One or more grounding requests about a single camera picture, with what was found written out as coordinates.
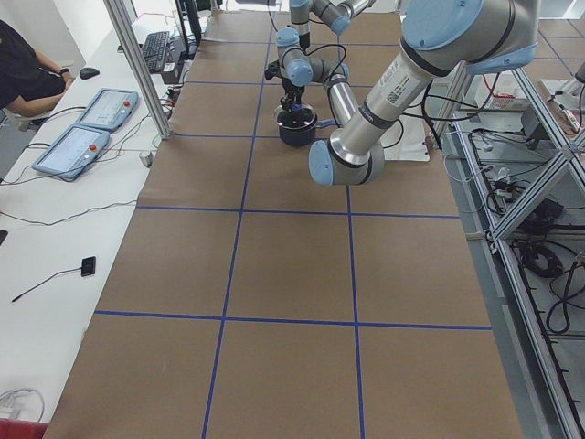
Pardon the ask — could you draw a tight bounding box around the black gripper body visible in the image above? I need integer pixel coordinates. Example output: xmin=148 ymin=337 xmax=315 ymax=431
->
xmin=281 ymin=78 xmax=303 ymax=99

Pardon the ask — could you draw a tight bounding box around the glass lid with blue knob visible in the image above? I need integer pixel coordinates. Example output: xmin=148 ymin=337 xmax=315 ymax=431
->
xmin=274 ymin=103 xmax=317 ymax=130

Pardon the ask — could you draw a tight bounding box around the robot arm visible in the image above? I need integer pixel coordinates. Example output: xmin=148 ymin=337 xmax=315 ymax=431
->
xmin=277 ymin=0 xmax=541 ymax=186
xmin=289 ymin=0 xmax=376 ymax=49

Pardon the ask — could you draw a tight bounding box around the dark blue saucepan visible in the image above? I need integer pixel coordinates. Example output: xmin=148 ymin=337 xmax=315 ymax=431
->
xmin=277 ymin=116 xmax=335 ymax=146

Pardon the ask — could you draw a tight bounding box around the black keyboard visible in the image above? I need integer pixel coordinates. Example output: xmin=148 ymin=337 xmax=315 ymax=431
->
xmin=142 ymin=31 xmax=169 ymax=73

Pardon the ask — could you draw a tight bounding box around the upper teach pendant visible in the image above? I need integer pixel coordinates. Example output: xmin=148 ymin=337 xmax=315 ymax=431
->
xmin=76 ymin=88 xmax=139 ymax=133

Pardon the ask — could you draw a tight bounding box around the teach pendant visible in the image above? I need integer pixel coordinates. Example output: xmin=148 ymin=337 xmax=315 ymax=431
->
xmin=76 ymin=88 xmax=139 ymax=133
xmin=32 ymin=124 xmax=111 ymax=182

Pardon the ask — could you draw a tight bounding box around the brown table mat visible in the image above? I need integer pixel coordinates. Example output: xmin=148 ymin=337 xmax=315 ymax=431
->
xmin=47 ymin=12 xmax=523 ymax=438

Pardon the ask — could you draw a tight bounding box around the black computer mouse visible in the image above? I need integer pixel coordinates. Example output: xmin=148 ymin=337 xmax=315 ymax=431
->
xmin=79 ymin=67 xmax=100 ymax=80

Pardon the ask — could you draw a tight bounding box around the lower teach pendant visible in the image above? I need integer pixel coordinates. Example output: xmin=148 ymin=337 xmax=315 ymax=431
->
xmin=32 ymin=124 xmax=111 ymax=182

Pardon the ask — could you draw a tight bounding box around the small black device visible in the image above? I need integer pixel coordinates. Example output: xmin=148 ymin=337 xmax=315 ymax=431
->
xmin=80 ymin=256 xmax=97 ymax=277

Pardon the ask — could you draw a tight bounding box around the seated person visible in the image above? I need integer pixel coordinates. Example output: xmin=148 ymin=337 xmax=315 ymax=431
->
xmin=1 ymin=21 xmax=74 ymax=118

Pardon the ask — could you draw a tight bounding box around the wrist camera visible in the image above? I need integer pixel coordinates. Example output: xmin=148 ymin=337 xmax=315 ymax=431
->
xmin=264 ymin=60 xmax=282 ymax=81

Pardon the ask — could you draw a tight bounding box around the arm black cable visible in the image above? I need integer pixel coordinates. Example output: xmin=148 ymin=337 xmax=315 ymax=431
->
xmin=305 ymin=43 xmax=348 ymax=92

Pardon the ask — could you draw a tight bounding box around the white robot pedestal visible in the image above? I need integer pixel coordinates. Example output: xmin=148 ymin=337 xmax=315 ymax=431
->
xmin=380 ymin=115 xmax=430 ymax=162

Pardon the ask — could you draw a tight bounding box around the aluminium frame post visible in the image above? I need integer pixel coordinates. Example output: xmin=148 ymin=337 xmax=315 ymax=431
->
xmin=104 ymin=0 xmax=171 ymax=140

